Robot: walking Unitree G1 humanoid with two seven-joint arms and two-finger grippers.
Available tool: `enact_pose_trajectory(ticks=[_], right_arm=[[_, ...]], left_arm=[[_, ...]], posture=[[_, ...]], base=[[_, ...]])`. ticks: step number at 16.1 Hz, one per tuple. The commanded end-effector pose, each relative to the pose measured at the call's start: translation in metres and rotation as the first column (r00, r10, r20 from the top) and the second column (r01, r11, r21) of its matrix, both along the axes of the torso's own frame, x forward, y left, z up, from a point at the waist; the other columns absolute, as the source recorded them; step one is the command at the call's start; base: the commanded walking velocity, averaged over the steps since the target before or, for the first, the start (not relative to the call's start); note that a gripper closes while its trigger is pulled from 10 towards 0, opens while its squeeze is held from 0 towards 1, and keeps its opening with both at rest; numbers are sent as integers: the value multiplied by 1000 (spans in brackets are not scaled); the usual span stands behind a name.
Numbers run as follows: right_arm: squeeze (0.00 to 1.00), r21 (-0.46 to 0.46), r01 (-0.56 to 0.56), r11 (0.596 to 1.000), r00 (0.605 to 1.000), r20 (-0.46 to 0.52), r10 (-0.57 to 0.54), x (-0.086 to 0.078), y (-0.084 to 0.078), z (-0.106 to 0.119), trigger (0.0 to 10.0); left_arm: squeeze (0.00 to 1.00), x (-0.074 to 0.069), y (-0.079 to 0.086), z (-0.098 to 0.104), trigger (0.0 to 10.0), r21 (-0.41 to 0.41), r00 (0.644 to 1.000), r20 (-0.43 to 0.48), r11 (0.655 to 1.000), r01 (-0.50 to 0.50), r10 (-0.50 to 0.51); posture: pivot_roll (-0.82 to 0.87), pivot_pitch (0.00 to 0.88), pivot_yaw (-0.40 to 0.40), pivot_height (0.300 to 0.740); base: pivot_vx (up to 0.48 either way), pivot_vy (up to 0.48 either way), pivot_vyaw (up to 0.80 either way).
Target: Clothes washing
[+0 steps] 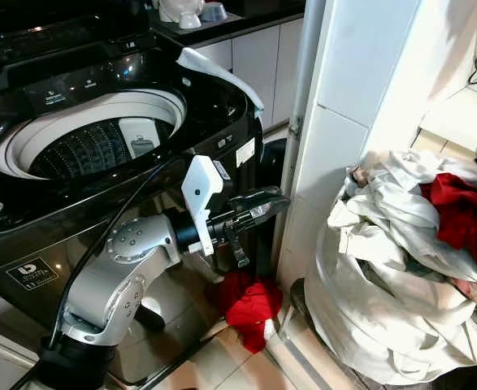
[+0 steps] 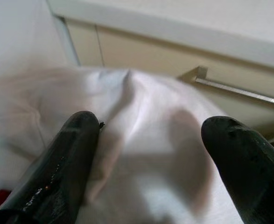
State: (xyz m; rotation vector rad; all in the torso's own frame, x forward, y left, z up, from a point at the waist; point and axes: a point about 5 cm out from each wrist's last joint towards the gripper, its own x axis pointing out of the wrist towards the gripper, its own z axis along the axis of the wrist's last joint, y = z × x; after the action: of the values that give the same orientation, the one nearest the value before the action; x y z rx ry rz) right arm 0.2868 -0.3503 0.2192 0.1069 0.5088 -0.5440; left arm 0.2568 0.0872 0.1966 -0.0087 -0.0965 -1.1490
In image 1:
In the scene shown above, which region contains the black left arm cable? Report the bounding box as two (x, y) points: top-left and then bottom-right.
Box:
(48, 154), (187, 352)

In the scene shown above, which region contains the black top-load washing machine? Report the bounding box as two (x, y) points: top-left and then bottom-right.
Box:
(0, 0), (265, 384)

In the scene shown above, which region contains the white ledge shelf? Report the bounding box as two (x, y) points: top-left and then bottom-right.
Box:
(417, 84), (477, 160)

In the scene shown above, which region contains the small crumpled red cloth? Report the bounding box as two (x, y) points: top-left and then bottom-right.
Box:
(214, 271), (284, 355)

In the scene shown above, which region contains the grey metal door frame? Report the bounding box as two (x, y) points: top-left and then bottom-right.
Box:
(269, 0), (329, 271)

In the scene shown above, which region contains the white crumpled garment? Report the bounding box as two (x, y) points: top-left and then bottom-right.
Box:
(324, 149), (477, 385)

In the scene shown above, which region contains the large red garment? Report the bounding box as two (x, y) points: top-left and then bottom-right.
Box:
(420, 172), (477, 280)

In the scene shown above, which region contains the white kitchen cabinet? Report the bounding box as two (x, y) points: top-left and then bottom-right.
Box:
(193, 18), (305, 136)

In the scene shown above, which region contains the perforated washer drum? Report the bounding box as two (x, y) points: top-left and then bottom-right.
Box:
(0, 88), (187, 180)

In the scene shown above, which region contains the dark countertop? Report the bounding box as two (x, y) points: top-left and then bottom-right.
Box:
(149, 0), (306, 47)

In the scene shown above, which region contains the white ceramic cup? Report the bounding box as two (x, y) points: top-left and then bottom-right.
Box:
(158, 0), (206, 31)

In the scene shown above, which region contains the grey-blue small bowl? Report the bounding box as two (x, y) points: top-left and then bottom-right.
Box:
(202, 2), (229, 24)

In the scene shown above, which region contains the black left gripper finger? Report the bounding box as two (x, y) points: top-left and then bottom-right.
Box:
(237, 188), (293, 215)
(239, 202), (288, 231)

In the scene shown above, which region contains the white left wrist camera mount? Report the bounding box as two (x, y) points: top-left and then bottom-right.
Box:
(180, 154), (228, 258)

